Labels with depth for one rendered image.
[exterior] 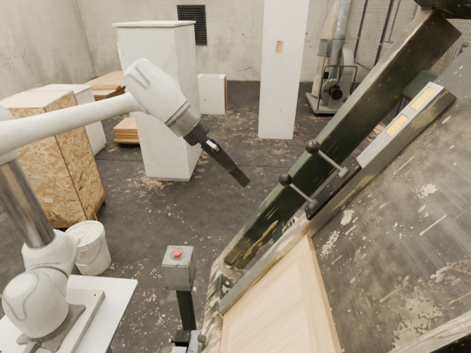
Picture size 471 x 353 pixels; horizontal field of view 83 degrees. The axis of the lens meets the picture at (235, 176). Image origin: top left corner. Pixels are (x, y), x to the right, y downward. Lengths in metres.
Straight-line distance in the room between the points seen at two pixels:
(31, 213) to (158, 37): 2.13
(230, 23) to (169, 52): 5.88
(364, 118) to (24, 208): 1.18
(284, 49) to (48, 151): 3.20
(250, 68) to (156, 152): 5.94
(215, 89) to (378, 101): 4.88
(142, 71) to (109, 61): 9.22
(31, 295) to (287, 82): 3.91
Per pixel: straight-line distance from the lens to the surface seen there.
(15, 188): 1.16
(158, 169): 3.44
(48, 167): 2.69
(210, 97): 5.69
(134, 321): 2.24
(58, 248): 1.32
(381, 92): 0.91
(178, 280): 1.29
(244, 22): 8.65
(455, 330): 0.43
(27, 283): 1.23
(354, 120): 0.91
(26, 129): 0.84
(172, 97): 0.71
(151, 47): 2.96
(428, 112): 0.70
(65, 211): 2.92
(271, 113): 4.46
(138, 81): 0.72
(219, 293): 1.15
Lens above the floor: 1.85
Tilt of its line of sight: 32 degrees down
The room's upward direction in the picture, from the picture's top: straight up
